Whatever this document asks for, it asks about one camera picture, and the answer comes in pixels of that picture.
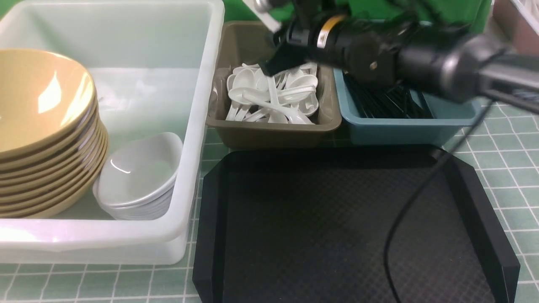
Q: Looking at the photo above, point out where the pink plastic bin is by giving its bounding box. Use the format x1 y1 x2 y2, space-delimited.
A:
492 0 539 57

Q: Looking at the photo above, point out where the olive brown spoon bin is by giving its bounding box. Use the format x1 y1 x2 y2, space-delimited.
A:
206 21 342 150

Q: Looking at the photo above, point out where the black plastic serving tray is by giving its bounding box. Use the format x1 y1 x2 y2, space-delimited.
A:
192 145 520 303

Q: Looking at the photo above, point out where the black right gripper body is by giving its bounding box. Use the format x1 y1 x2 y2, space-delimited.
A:
269 12 349 68

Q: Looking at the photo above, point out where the large white plastic bin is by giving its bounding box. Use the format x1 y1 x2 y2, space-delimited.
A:
1 0 224 265

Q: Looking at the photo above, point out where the stack of yellow bowls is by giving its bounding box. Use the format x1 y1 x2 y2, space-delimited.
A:
0 48 109 219

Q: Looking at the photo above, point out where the green cloth backdrop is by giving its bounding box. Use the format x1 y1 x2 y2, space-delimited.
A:
0 0 491 38

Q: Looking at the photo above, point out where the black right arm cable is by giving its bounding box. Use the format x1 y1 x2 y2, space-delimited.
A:
384 97 495 303

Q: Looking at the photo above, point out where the bundle of black chopsticks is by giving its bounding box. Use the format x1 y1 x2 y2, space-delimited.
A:
342 72 435 119

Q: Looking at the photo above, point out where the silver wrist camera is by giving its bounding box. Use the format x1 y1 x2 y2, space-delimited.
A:
242 0 320 33

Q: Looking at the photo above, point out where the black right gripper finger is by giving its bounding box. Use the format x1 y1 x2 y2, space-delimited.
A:
260 44 312 77

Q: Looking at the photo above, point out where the stack of white dishes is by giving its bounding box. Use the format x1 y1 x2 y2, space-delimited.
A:
93 132 183 221

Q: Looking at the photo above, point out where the pile of white spoons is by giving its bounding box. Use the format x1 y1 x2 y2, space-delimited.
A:
225 63 320 125

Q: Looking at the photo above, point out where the blue chopstick bin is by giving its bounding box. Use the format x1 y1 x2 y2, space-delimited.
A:
333 19 483 147

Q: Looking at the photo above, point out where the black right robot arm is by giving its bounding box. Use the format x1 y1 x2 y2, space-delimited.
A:
260 12 538 114

